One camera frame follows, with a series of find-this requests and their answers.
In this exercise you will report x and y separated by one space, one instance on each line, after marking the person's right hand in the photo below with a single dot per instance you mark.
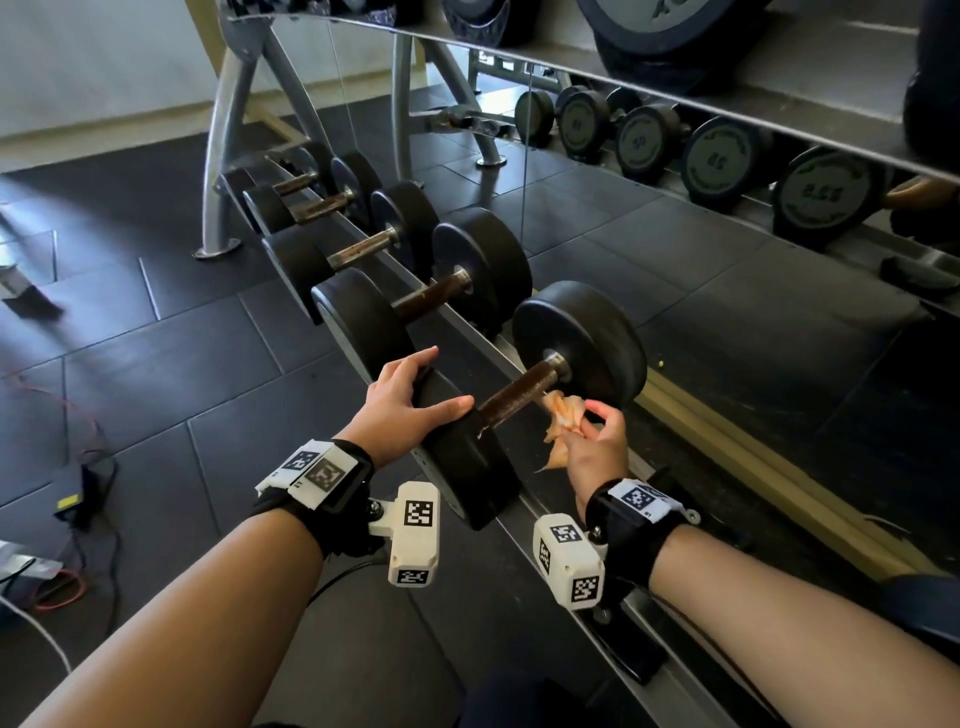
600 457

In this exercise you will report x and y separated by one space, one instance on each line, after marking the person's left hand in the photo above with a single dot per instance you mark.
390 416

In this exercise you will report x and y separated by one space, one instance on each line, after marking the person's right fingers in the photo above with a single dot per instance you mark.
592 429

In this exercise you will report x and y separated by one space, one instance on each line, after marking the person's left thumb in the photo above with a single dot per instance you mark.
446 411

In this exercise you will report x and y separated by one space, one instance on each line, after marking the orange cleaning cloth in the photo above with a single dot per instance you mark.
561 420

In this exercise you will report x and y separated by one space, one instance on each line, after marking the person's right forearm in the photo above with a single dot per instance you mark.
787 637

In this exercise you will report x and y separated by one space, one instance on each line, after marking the person's left forearm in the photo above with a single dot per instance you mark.
195 622

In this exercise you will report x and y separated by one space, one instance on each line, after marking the wooden mirror base strip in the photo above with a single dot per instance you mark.
750 459

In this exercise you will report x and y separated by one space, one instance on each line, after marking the small black dumbbell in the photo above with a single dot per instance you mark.
352 180
300 176

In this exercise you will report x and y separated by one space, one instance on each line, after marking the grey metal dumbbell rack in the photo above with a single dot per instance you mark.
225 150

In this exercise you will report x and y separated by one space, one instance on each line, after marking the black power adapter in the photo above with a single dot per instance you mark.
75 495

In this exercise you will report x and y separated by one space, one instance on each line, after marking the big black rubber dumbbell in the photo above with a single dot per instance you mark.
934 82
667 37

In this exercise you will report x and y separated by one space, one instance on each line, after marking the white flat device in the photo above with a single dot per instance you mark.
26 561

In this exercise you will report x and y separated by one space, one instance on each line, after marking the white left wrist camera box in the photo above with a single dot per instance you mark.
416 540

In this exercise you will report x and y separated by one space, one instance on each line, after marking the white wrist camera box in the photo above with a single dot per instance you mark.
416 540
566 562

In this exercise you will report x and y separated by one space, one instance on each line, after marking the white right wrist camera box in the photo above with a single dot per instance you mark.
566 562

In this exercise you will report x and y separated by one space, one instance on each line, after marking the grey metal bracket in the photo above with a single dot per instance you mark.
26 292

